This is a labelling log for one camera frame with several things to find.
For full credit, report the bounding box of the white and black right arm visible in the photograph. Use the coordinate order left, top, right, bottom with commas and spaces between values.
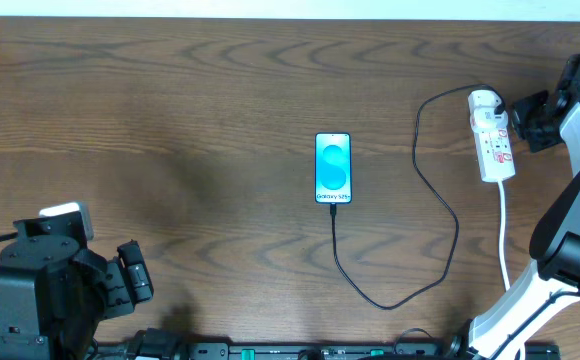
452, 54, 580, 359

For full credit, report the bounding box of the white power strip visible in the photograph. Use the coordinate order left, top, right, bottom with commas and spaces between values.
468, 90, 515, 183

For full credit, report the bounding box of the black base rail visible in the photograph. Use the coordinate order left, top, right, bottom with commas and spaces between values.
94, 327, 561, 360

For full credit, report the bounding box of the white power strip cord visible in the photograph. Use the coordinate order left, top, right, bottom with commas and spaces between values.
497, 180, 512, 292

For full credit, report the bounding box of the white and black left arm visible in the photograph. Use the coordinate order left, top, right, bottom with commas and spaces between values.
0, 204, 154, 359

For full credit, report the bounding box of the black charger cable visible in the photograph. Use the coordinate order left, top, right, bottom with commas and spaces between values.
328, 82, 507, 312

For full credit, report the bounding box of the blue smartphone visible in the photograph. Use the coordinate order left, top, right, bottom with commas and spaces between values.
314, 132, 352, 204

